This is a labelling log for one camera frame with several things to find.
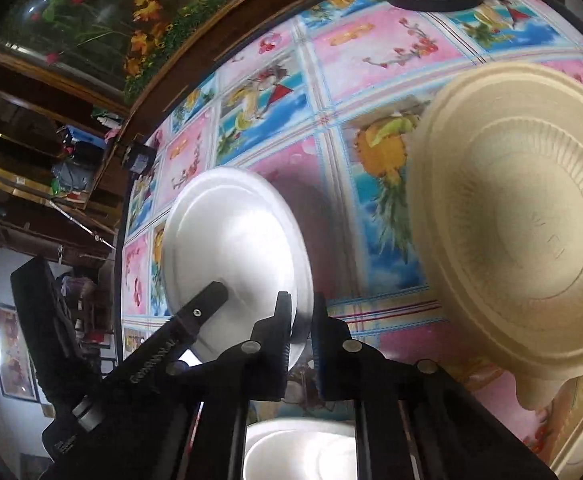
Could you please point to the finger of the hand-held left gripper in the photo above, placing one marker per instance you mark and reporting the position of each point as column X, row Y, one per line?
column 202, row 309

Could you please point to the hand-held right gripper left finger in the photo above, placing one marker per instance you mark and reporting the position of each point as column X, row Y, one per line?
column 285, row 332

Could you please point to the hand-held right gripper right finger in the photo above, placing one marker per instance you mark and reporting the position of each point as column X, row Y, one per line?
column 321, row 352

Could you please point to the white plate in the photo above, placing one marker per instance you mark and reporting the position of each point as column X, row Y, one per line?
column 231, row 250

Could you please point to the beige plastic plate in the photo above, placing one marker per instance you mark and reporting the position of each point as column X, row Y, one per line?
column 516, row 220

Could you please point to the white bowl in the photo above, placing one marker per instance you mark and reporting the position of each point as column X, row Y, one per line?
column 296, row 452

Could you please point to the pink cloth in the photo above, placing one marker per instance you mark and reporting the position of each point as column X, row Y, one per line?
column 112, row 134

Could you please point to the blue thermos flask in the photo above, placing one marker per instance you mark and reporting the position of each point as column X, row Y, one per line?
column 80, row 134

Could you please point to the wooden display cabinet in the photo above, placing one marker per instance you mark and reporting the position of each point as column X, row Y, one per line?
column 206, row 50

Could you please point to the fruit print tablecloth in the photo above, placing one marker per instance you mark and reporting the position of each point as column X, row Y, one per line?
column 361, row 50

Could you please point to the glass flower display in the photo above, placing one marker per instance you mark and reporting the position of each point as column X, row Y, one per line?
column 121, row 10

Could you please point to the framed wall picture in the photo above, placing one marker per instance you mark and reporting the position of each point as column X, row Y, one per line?
column 13, row 355

